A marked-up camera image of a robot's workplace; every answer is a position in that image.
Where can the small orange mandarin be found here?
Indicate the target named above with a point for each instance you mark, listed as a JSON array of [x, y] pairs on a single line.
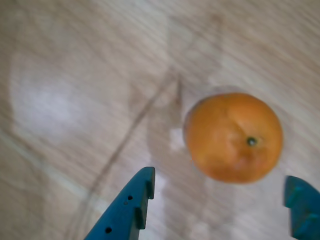
[[225, 150]]

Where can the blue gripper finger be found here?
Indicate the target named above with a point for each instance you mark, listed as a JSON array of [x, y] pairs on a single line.
[[125, 212], [305, 212]]

